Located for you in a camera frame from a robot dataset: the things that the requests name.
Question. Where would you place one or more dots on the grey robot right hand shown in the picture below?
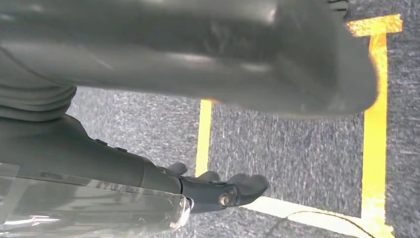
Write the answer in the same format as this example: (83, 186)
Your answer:
(164, 49)

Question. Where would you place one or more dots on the yellow tape square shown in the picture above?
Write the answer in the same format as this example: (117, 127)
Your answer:
(374, 131)

